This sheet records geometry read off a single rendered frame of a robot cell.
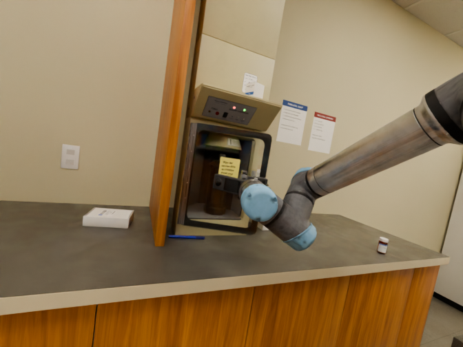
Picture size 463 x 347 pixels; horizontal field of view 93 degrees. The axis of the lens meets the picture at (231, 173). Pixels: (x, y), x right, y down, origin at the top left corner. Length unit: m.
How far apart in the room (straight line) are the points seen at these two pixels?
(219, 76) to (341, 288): 0.97
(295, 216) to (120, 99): 1.04
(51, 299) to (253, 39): 1.02
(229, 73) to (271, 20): 0.29
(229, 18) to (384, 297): 1.37
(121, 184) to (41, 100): 0.50
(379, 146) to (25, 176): 1.35
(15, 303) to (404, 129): 0.81
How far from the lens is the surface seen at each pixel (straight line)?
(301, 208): 0.55
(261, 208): 0.47
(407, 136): 0.47
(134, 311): 0.74
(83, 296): 0.67
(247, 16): 1.05
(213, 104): 0.82
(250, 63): 1.00
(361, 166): 0.50
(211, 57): 0.94
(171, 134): 0.76
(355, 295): 1.19
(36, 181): 1.37
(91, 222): 1.01
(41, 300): 0.68
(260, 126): 0.94
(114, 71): 1.32
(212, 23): 0.99
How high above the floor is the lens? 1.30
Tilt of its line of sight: 5 degrees down
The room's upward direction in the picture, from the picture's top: 9 degrees clockwise
